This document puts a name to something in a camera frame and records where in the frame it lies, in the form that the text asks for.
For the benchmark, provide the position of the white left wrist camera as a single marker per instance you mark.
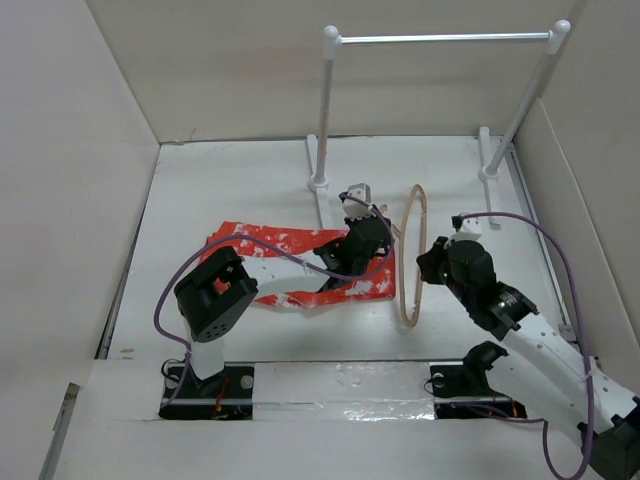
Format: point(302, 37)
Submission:
point(356, 202)

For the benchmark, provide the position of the orange white tie-dye trousers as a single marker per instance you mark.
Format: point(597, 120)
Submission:
point(280, 259)

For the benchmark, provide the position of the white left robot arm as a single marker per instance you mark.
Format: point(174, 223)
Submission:
point(213, 296)

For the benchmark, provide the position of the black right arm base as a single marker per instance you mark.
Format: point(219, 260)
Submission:
point(461, 390)

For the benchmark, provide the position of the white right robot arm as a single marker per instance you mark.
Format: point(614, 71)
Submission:
point(527, 360)

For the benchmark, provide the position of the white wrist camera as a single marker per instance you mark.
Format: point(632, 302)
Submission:
point(356, 202)
point(465, 229)

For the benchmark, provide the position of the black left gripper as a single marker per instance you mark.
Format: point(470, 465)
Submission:
point(385, 241)

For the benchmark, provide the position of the beige plastic hanger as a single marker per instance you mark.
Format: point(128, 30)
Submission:
point(410, 229)

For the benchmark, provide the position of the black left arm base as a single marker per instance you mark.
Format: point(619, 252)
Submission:
point(228, 396)

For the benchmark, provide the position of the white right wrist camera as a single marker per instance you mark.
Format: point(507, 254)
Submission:
point(465, 229)

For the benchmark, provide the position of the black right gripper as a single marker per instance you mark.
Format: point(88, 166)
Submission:
point(431, 258)

